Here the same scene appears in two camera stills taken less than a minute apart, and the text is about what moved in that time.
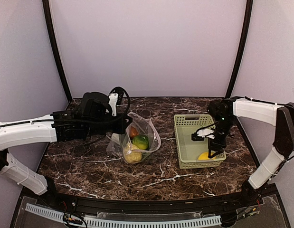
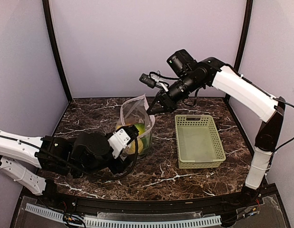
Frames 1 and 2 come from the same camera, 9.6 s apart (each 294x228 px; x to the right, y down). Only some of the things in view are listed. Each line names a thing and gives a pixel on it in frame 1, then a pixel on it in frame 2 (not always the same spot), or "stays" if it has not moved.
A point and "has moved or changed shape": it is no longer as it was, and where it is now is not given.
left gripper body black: [99, 128] → [119, 167]
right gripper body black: [216, 143] → [172, 105]
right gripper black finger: [218, 150] → [157, 107]
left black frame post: [52, 33] stays
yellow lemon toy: [204, 156] → [132, 148]
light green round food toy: [141, 142] → [141, 127]
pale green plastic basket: [194, 154] stays
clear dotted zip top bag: [140, 139] has moved or changed shape
